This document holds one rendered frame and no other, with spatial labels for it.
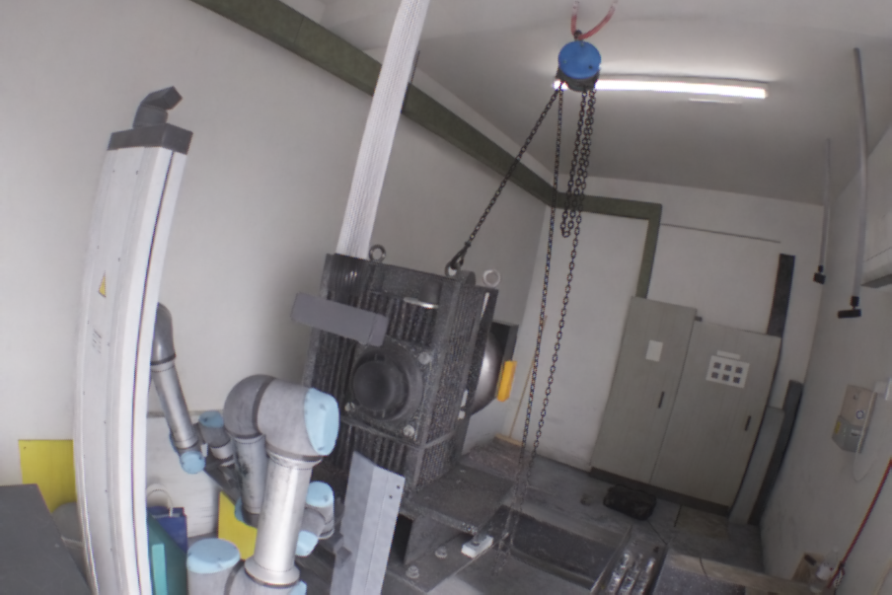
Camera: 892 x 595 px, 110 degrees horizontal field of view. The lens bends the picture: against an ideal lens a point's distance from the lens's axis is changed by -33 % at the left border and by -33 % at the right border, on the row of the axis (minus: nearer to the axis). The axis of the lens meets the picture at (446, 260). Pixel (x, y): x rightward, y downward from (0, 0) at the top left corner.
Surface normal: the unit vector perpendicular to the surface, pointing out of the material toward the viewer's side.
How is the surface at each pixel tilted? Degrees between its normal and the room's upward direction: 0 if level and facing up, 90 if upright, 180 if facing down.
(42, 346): 90
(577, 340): 90
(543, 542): 90
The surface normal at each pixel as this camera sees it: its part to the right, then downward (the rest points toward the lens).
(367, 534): -0.36, -0.10
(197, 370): 0.81, 0.16
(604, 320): -0.55, -0.14
